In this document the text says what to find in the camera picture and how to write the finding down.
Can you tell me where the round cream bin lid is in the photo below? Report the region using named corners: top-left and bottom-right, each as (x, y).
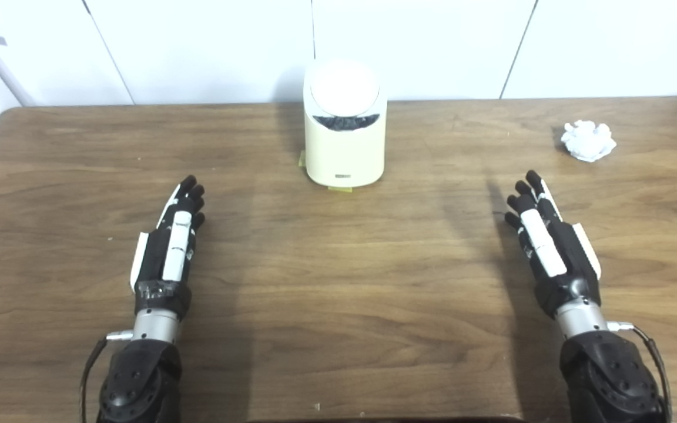
top-left (309, 59), bottom-right (381, 117)

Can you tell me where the cream-colored desktop bin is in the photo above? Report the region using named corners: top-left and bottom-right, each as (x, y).
top-left (303, 58), bottom-right (388, 189)

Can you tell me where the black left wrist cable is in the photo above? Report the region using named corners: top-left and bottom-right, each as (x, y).
top-left (79, 331), bottom-right (133, 423)

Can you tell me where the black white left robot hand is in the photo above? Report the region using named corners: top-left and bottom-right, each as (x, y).
top-left (130, 174), bottom-right (207, 323)

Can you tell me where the white paper ball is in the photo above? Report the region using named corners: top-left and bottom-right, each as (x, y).
top-left (561, 120), bottom-right (617, 163)

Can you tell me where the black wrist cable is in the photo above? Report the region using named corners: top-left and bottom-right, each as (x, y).
top-left (607, 321), bottom-right (673, 423)
top-left (79, 331), bottom-right (133, 423)

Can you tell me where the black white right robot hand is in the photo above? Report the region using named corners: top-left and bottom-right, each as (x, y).
top-left (504, 170), bottom-right (602, 321)

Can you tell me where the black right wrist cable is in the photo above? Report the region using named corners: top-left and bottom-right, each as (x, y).
top-left (607, 321), bottom-right (673, 423)

